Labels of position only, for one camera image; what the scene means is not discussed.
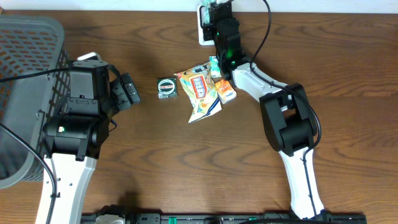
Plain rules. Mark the teal kleenex tissue pack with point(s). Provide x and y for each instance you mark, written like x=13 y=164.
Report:
x=214 y=67

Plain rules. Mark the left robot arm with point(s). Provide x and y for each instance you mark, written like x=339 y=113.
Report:
x=73 y=136

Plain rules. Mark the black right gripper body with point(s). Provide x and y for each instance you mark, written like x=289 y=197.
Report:
x=209 y=31

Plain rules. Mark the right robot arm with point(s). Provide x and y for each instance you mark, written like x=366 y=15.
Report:
x=291 y=125

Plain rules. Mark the green zam-buk box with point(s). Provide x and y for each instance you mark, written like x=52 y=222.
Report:
x=167 y=88

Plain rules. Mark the orange tissue pack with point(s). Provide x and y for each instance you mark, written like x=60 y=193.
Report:
x=225 y=91

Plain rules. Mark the yellow red snack bag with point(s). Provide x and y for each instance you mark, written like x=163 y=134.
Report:
x=201 y=90

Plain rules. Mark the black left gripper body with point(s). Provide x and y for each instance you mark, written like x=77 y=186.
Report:
x=129 y=89

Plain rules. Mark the grey plastic mesh basket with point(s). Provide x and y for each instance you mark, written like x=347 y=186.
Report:
x=34 y=60

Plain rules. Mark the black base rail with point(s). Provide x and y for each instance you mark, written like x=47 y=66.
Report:
x=119 y=214

